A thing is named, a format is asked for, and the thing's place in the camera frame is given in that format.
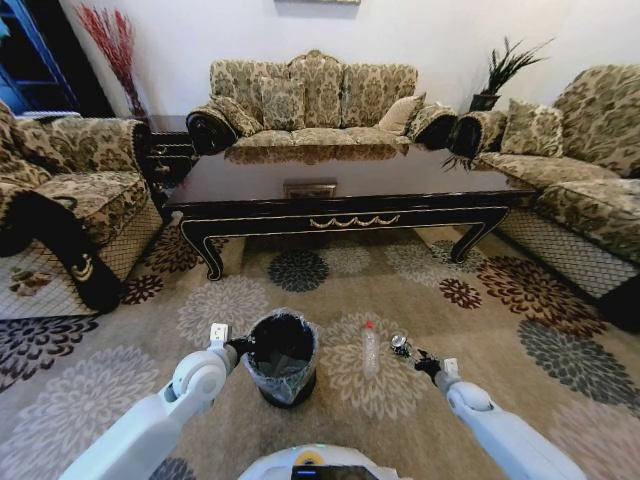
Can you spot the clear plastic bottle red cap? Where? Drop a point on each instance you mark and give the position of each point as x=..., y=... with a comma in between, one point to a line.
x=370, y=350

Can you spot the red dried grass bunch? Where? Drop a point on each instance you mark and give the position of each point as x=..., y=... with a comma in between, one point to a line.
x=116, y=55

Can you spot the patterned square cushion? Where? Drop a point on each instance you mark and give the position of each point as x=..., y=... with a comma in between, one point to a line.
x=283, y=104

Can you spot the blue shelf unit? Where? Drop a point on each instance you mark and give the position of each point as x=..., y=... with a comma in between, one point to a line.
x=27, y=55

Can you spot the black bin with clear liner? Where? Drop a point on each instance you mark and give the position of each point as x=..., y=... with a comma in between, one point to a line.
x=280, y=360

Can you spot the floral sofa with lattice base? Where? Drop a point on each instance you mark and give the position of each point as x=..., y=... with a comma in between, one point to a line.
x=580, y=165

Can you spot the pale floral cushion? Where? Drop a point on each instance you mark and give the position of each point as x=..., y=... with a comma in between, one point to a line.
x=531, y=129

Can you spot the floral sofa with black armrest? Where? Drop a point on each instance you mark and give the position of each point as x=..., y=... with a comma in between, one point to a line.
x=75, y=200

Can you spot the framed wall picture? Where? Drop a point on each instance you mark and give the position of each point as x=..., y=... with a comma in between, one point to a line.
x=317, y=2

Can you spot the green leafy plant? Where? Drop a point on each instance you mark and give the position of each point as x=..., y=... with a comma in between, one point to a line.
x=507, y=65

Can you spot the beige floral area rug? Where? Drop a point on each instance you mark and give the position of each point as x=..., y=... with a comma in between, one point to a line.
x=150, y=350

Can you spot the dark square plant pot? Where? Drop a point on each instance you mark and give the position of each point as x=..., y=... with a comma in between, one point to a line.
x=484, y=102

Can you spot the patterned cushion with dark trim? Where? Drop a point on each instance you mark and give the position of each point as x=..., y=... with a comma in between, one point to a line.
x=235, y=116

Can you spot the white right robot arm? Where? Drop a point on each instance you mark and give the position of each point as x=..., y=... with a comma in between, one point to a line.
x=495, y=425

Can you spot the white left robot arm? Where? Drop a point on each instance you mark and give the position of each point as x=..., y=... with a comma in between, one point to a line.
x=150, y=415

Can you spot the crushed silver drink can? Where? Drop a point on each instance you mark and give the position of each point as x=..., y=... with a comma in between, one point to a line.
x=400, y=345

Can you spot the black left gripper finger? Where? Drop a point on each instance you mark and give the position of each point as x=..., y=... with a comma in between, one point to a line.
x=252, y=342

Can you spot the dark wooden side table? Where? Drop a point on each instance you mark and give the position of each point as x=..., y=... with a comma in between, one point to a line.
x=167, y=145

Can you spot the white robot front shell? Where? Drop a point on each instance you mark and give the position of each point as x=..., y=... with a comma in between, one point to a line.
x=325, y=465

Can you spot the plain beige cushion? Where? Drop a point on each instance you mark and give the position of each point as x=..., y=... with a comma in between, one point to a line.
x=400, y=116

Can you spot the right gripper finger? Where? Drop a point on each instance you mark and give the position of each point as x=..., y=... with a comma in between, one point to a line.
x=417, y=363
x=419, y=353

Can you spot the dark wooden coffee table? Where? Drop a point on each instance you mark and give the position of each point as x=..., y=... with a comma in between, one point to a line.
x=345, y=200

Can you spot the floral three-seat sofa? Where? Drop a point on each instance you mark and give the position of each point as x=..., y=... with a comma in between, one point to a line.
x=320, y=105

